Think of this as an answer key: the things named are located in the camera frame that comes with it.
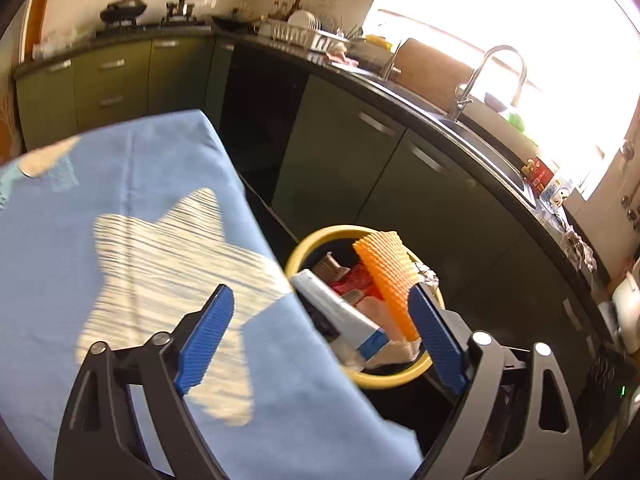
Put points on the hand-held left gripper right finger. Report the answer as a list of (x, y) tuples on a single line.
[(435, 340)]

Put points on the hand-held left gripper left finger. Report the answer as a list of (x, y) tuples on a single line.
[(207, 340)]

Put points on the silver foil wrapper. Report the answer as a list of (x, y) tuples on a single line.
[(428, 274)]

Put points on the orange ribbed foam sleeve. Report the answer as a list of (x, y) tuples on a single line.
[(387, 280)]

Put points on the yellow rimmed trash bin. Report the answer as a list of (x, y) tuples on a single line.
[(320, 237)]

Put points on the blue printed tablecloth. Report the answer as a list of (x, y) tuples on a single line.
[(150, 160)]

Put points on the white printed cup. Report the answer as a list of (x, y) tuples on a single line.
[(556, 194)]

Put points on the white rice cooker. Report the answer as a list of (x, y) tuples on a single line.
[(627, 305)]

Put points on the red box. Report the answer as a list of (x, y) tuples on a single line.
[(539, 174)]

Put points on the steel kitchen sink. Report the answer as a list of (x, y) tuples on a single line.
[(480, 145)]

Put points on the green plastic item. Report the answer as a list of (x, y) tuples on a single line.
[(516, 121)]

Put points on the dark bowl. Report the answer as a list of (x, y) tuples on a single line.
[(496, 101)]

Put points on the tall steel faucet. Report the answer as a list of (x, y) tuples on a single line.
[(462, 95)]

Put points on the wooden cutting board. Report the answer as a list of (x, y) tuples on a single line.
[(430, 75)]

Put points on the small steel faucet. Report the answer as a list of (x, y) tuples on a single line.
[(390, 65)]

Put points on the pink cloth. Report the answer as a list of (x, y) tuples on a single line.
[(342, 58)]

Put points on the yellow sponge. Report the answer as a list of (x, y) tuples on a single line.
[(378, 41)]

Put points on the white mug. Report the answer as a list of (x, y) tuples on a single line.
[(265, 29)]

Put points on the black frying pan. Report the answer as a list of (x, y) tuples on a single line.
[(232, 22)]

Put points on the white dish rack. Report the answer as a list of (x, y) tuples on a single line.
[(310, 37)]

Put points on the black gas stove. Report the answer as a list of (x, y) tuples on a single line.
[(150, 24)]

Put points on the clear plastic bags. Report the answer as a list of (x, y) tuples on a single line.
[(55, 44)]

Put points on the white plates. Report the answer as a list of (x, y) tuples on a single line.
[(300, 20)]

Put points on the condiment bottles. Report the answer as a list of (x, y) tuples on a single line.
[(287, 9)]

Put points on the black wok with lid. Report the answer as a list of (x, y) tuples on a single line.
[(122, 9)]

